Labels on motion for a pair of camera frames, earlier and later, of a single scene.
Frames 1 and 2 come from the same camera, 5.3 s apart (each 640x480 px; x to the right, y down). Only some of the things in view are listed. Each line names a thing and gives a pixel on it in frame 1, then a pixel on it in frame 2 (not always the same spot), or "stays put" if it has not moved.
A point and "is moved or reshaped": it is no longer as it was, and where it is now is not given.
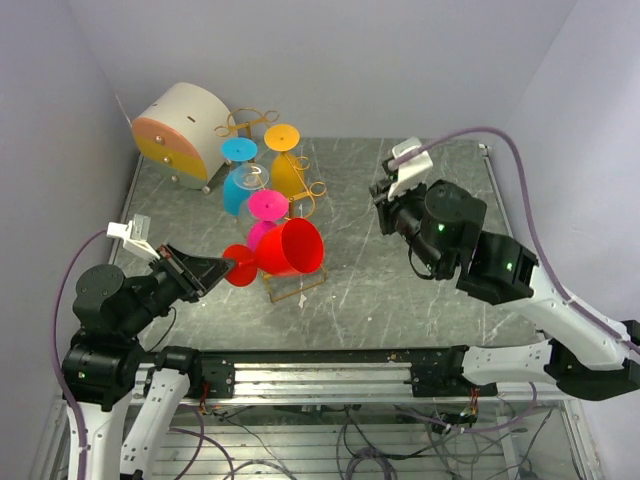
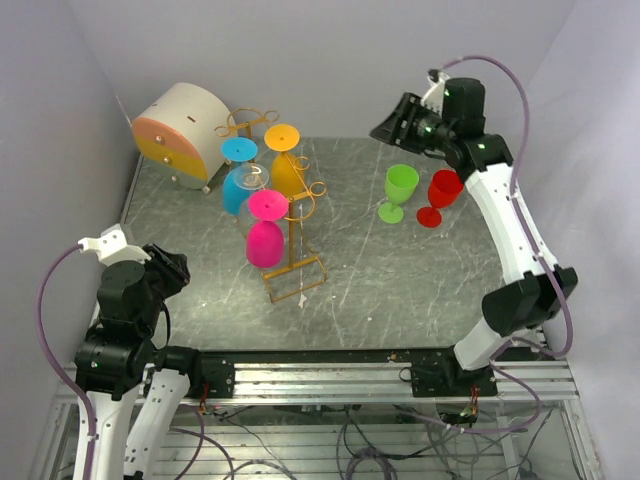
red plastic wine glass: [293, 247] is moved or reshaped
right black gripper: [385, 207] to [393, 130]
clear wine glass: [247, 178] stays put
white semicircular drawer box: [179, 135] stays put
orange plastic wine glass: [288, 177] stays put
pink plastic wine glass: [266, 207] stays put
